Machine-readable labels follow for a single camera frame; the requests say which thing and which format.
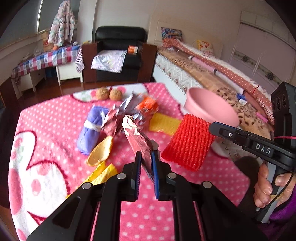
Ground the orange box on armchair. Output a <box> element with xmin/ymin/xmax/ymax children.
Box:
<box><xmin>127</xmin><ymin>45</ymin><xmax>139</xmax><ymax>55</ymax></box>

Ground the yellow sponge cloth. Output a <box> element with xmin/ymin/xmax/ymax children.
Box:
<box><xmin>149</xmin><ymin>113</ymin><xmax>181</xmax><ymax>136</ymax></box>

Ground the red foam fruit net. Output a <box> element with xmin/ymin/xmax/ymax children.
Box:
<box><xmin>161</xmin><ymin>114</ymin><xmax>216</xmax><ymax>172</ymax></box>

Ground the maroon foil wrapper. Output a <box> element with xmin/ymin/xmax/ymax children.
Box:
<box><xmin>122</xmin><ymin>115</ymin><xmax>153</xmax><ymax>180</ymax></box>

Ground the checked cloth covered table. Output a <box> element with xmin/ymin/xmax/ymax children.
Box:
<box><xmin>11</xmin><ymin>45</ymin><xmax>83</xmax><ymax>92</ymax></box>

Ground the black leather armchair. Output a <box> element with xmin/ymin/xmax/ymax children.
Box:
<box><xmin>81</xmin><ymin>26</ymin><xmax>157</xmax><ymax>83</ymax></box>

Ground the pink plastic basin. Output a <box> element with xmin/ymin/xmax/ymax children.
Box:
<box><xmin>184</xmin><ymin>87</ymin><xmax>239</xmax><ymax>127</ymax></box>

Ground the pink polka dot blanket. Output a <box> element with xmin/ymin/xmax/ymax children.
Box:
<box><xmin>8</xmin><ymin>83</ymin><xmax>250</xmax><ymax>240</ymax></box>

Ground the white wardrobe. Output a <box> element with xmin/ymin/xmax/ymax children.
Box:
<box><xmin>229</xmin><ymin>11</ymin><xmax>295</xmax><ymax>93</ymax></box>

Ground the yellow floral pillow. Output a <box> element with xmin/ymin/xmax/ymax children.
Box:
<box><xmin>197</xmin><ymin>40</ymin><xmax>213</xmax><ymax>52</ymax></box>

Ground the silver foil wrapper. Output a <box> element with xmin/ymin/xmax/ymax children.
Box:
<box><xmin>102</xmin><ymin>92</ymin><xmax>144</xmax><ymax>137</ymax></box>

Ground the right walnut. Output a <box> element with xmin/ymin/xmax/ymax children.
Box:
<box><xmin>109</xmin><ymin>88</ymin><xmax>123</xmax><ymax>101</ymax></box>

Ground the bed with brown blanket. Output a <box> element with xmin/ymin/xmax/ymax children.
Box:
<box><xmin>154</xmin><ymin>47</ymin><xmax>272</xmax><ymax>139</ymax></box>

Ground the floral cloth on armchair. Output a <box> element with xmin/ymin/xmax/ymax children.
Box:
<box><xmin>91</xmin><ymin>50</ymin><xmax>127</xmax><ymax>73</ymax></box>

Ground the left walnut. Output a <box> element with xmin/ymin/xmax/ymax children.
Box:
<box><xmin>95</xmin><ymin>87</ymin><xmax>109</xmax><ymax>100</ymax></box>

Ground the orange snack wrapper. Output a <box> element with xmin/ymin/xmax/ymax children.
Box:
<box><xmin>135</xmin><ymin>95</ymin><xmax>159</xmax><ymax>114</ymax></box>

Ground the hanging floral padded jacket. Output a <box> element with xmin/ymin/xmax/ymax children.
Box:
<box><xmin>48</xmin><ymin>1</ymin><xmax>75</xmax><ymax>47</ymax></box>

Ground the red polka dot quilt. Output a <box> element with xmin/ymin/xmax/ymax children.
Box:
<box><xmin>163</xmin><ymin>38</ymin><xmax>274</xmax><ymax>125</ymax></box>

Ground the pink rolled sheet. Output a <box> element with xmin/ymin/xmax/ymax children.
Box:
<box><xmin>188</xmin><ymin>55</ymin><xmax>244</xmax><ymax>94</ymax></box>

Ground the orange peel piece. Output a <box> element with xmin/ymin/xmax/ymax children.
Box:
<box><xmin>86</xmin><ymin>136</ymin><xmax>113</xmax><ymax>167</ymax></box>

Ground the purple cloth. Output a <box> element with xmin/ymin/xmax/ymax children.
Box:
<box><xmin>77</xmin><ymin>105</ymin><xmax>109</xmax><ymax>156</ymax></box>

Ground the colourful cartoon pillow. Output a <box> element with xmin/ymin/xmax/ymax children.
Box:
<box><xmin>161</xmin><ymin>27</ymin><xmax>183</xmax><ymax>41</ymax></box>

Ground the yellow plastic wrapper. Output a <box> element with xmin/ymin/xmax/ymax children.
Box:
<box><xmin>63</xmin><ymin>161</ymin><xmax>118</xmax><ymax>199</ymax></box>

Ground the walnut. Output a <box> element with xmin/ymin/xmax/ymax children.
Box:
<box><xmin>109</xmin><ymin>88</ymin><xmax>123</xmax><ymax>101</ymax></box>
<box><xmin>95</xmin><ymin>87</ymin><xmax>109</xmax><ymax>100</ymax></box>

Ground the person's right hand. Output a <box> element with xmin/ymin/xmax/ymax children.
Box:
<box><xmin>253</xmin><ymin>162</ymin><xmax>296</xmax><ymax>208</ymax></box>

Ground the blue tissue pack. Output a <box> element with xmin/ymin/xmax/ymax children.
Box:
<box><xmin>236</xmin><ymin>93</ymin><xmax>247</xmax><ymax>105</ymax></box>

